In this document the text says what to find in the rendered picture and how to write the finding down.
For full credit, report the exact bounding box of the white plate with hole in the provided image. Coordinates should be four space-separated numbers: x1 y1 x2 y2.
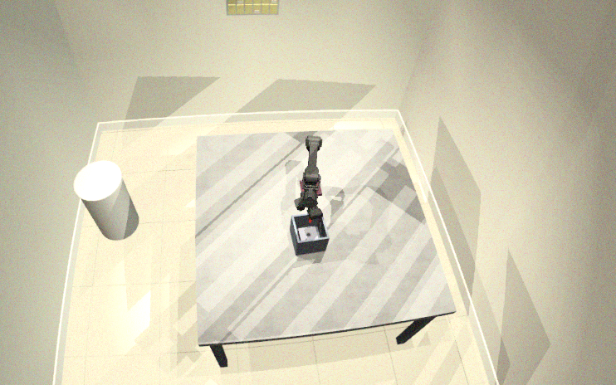
297 227 318 241

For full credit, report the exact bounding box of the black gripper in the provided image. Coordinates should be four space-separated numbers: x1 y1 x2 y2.
301 191 323 220

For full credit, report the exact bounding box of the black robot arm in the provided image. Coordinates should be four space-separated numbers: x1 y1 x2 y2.
294 135 322 212

